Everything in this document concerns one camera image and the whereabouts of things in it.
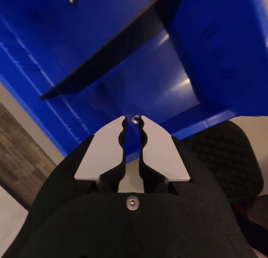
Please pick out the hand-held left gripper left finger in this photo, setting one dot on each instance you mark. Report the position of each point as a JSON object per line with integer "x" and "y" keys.
{"x": 100, "y": 153}

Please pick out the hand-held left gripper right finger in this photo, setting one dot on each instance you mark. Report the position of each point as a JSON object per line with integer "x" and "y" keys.
{"x": 165, "y": 153}

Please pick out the black chair armrest pad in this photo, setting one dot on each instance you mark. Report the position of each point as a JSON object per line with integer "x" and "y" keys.
{"x": 226, "y": 157}

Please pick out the blue plastic parts bin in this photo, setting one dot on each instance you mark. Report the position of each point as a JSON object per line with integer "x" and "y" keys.
{"x": 146, "y": 84}

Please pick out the silver hex nut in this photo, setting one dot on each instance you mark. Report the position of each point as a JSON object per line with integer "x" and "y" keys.
{"x": 134, "y": 120}

